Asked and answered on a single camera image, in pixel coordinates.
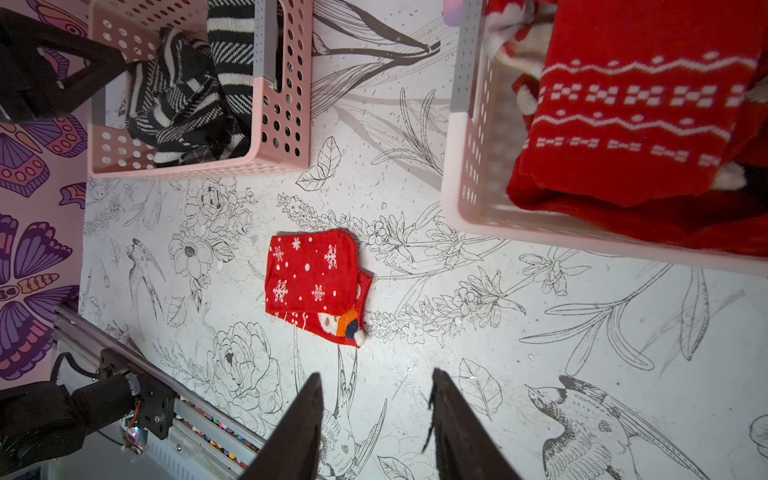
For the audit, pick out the black grey striped sock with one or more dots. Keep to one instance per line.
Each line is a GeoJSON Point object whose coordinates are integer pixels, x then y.
{"type": "Point", "coordinates": [176, 105]}

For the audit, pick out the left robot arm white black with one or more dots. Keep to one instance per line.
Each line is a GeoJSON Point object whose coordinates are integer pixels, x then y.
{"type": "Point", "coordinates": [42, 420]}

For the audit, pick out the pink plastic basket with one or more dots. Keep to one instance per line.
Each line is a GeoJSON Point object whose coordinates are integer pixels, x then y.
{"type": "Point", "coordinates": [281, 81]}

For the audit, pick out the red bear sock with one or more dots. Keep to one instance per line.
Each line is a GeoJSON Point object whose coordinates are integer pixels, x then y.
{"type": "Point", "coordinates": [517, 34]}

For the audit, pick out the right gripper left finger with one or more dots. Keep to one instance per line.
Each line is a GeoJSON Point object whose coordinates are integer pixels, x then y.
{"type": "Point", "coordinates": [293, 449]}

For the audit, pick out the plain red sock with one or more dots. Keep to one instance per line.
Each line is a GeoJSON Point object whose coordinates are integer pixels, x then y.
{"type": "Point", "coordinates": [725, 221]}

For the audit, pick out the purple pink garden trowel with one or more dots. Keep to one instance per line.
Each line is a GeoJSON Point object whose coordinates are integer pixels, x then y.
{"type": "Point", "coordinates": [453, 12]}

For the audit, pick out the black white striped sock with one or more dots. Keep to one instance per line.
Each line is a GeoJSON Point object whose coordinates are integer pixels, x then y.
{"type": "Point", "coordinates": [230, 30]}

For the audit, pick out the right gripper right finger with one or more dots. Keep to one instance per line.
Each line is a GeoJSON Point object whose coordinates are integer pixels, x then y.
{"type": "Point", "coordinates": [463, 448]}

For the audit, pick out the red snowflake bird sock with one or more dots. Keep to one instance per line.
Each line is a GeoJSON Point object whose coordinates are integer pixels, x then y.
{"type": "Point", "coordinates": [314, 282]}

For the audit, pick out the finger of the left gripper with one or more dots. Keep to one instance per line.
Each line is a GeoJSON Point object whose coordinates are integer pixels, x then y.
{"type": "Point", "coordinates": [47, 72]}

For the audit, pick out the white plastic basket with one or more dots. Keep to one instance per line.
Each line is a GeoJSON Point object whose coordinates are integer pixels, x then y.
{"type": "Point", "coordinates": [486, 133]}

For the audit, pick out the red patterned sock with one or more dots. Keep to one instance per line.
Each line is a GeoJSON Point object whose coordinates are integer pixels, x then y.
{"type": "Point", "coordinates": [645, 100]}

